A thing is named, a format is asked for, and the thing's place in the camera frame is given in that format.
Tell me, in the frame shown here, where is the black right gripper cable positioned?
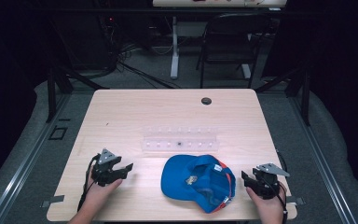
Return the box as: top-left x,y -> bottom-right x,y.
261,149 -> 290,224

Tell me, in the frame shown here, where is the grey tape piece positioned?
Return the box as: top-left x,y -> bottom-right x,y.
40,194 -> 66,209
286,196 -> 306,206

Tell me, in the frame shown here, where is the person's left hand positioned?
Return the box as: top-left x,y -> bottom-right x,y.
83,174 -> 124,207

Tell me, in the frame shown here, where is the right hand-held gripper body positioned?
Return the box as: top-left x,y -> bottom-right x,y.
251,162 -> 291,201

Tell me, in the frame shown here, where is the person's right hand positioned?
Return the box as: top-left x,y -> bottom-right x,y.
245,182 -> 287,218

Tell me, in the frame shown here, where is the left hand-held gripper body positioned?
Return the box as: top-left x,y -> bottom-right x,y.
90,147 -> 122,188

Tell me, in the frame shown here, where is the bundle of black floor cables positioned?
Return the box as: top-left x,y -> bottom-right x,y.
97,15 -> 181,90

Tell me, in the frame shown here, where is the clear acrylic peg rack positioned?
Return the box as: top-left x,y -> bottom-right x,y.
141,125 -> 221,154

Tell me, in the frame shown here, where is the black metal stand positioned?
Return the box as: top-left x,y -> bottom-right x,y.
45,65 -> 110,124
254,65 -> 311,127

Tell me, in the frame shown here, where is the blue baseball cap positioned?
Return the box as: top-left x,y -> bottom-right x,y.
160,154 -> 238,215

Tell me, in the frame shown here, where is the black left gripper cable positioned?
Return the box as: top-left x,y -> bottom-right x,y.
76,153 -> 101,213

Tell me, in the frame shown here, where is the black folding chair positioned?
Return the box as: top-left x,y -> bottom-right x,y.
195,12 -> 275,90

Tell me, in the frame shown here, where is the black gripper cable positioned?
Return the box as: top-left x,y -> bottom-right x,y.
76,153 -> 101,213
261,149 -> 290,224

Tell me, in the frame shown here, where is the white desk leg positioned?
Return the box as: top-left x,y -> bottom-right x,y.
170,16 -> 181,80
241,63 -> 253,79

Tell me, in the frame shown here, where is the aluminium floor rail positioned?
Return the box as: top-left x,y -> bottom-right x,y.
289,96 -> 358,224
0,92 -> 73,224

